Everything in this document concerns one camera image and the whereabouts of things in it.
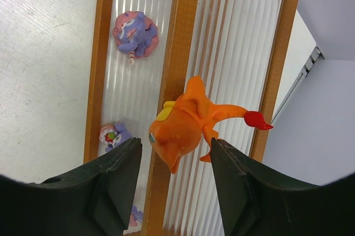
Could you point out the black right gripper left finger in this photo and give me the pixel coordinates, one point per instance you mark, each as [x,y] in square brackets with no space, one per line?
[95,198]

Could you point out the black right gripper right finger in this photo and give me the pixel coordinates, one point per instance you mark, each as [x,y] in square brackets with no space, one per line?
[255,199]

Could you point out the purple bunny toy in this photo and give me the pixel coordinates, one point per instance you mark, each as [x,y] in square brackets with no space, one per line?
[112,135]

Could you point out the orange dragon toy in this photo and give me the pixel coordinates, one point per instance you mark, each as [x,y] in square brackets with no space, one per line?
[182,123]

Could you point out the purple creature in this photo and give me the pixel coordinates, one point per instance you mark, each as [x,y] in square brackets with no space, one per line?
[135,34]

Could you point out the wooden tiered shelf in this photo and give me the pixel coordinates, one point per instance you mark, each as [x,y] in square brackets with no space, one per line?
[180,73]

